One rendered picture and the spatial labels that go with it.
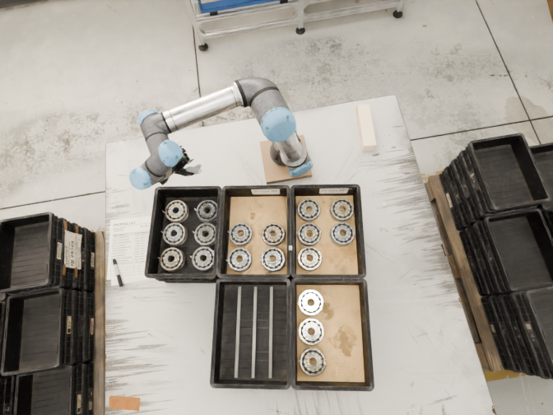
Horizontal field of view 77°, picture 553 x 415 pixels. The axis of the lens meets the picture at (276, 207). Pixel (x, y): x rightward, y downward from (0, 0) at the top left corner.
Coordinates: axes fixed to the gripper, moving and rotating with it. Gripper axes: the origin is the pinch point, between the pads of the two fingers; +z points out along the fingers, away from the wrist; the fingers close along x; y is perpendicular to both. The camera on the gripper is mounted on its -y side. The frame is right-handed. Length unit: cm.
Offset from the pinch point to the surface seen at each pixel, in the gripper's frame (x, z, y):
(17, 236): 41, 0, -121
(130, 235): -4, 0, -56
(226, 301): -55, -16, -23
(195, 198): -13.0, 8.3, -17.6
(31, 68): 174, 119, -134
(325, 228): -62, 14, 20
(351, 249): -75, 11, 24
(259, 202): -34.2, 14.1, 3.3
